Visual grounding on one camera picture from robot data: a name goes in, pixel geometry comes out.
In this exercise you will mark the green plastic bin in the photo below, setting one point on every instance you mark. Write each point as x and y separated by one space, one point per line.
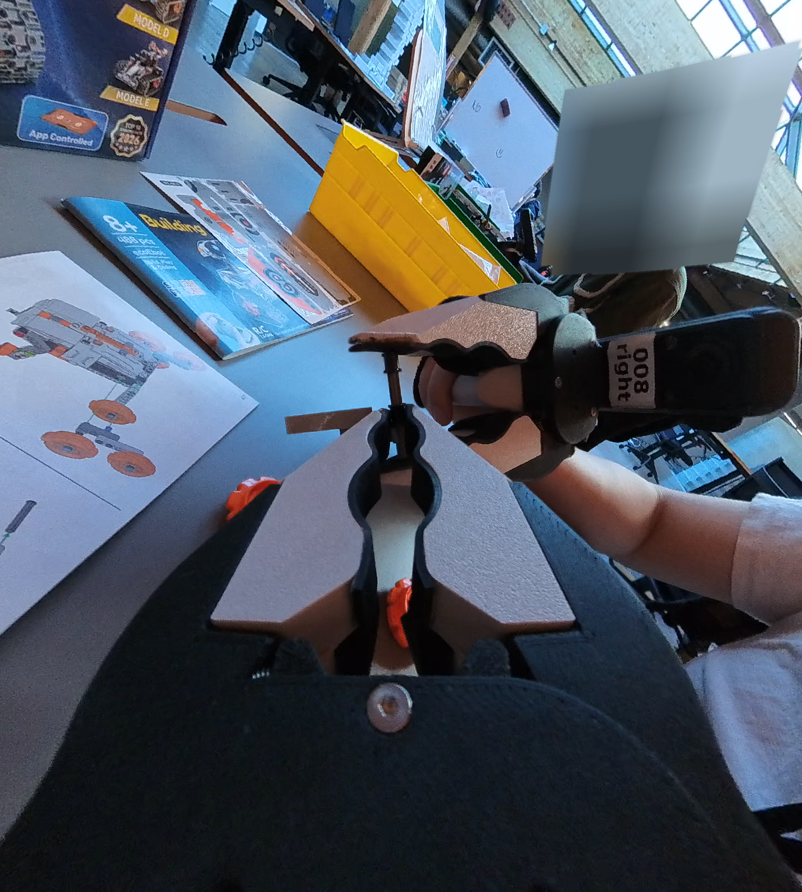
474 230

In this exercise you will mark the white open instruction booklet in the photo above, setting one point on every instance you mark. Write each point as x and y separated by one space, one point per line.
24 453

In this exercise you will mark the whiteboard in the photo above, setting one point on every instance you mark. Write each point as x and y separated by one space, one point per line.
491 125

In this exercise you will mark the person's white t-shirt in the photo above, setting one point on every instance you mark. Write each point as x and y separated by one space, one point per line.
777 697

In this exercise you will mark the grey desk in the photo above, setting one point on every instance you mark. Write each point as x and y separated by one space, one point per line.
289 376

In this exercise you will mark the grey orange sticker sheet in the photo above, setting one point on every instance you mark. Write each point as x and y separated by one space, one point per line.
254 237

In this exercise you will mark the blue kit manual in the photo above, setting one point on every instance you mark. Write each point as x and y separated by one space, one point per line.
164 279

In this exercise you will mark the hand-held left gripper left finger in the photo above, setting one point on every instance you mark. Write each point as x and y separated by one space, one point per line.
289 557

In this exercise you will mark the blue robot kit box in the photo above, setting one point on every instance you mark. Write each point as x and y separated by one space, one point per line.
59 70

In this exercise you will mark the orange gear wheel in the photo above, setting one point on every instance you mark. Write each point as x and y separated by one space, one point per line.
251 495

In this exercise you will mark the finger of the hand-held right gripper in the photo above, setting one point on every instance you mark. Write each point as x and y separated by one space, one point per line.
526 449
470 324

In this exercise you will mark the grey perforated brick beam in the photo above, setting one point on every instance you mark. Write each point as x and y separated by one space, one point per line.
324 420

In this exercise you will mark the person's right hand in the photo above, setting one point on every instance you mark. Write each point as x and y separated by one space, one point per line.
435 390

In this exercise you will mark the yellow plastic bin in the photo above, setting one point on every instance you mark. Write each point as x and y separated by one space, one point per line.
373 216

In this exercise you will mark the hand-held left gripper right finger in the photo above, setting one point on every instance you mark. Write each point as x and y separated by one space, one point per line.
498 557

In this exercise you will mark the tilted wooden board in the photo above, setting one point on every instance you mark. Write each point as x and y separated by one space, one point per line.
428 83

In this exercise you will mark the orange round wheel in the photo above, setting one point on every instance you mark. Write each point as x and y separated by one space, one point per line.
399 613

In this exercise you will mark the person's right forearm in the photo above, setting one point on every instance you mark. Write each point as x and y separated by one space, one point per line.
617 509

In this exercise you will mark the black axle rod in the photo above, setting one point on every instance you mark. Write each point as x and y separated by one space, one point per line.
395 390

